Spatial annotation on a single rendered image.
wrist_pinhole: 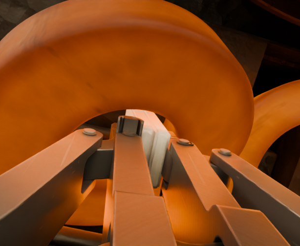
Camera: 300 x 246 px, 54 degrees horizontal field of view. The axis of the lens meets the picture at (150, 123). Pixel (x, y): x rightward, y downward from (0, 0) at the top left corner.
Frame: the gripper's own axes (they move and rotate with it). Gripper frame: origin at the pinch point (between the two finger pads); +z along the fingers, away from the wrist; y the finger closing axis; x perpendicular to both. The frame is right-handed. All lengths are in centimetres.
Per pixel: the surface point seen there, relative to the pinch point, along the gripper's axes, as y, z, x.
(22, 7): -11.3, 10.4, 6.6
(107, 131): -2.5, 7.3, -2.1
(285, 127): 10.2, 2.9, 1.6
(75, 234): -3.3, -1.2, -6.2
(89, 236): -2.4, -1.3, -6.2
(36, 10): -10.0, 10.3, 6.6
